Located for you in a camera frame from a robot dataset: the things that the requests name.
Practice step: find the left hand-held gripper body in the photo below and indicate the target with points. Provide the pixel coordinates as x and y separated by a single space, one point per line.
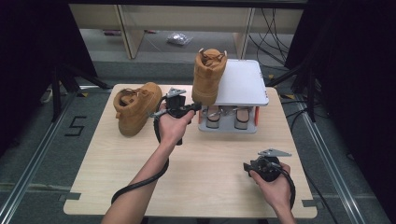
176 104

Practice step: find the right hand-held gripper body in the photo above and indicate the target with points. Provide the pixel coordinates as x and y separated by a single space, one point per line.
267 169

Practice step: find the brown suede boot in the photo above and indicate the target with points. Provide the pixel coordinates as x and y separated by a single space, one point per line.
207 77
140 109

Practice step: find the white shoe rack orange posts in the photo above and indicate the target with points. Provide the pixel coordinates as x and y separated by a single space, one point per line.
243 84

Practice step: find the person's left hand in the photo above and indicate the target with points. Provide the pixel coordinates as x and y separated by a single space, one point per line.
171 129

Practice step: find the person's right hand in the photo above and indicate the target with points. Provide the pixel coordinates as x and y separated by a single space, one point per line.
277 193

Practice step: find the dark tape strip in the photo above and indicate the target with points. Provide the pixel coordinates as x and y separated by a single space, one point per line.
70 196
309 203

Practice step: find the clear plastic bag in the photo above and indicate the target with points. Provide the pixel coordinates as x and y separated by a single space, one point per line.
179 39

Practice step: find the pink packet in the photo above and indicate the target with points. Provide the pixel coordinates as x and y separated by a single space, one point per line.
151 31

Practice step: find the black tripod stand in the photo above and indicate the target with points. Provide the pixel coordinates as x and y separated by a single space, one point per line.
56 93
310 93

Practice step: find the beige wooden desk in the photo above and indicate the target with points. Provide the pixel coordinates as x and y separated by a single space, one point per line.
186 17

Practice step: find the purple packet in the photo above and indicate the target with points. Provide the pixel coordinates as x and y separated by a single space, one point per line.
111 32

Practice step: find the black curtain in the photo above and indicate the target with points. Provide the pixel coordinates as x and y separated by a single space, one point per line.
25 62
358 77

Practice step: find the aluminium floor rail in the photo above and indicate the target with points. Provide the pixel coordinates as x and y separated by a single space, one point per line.
342 193
37 158

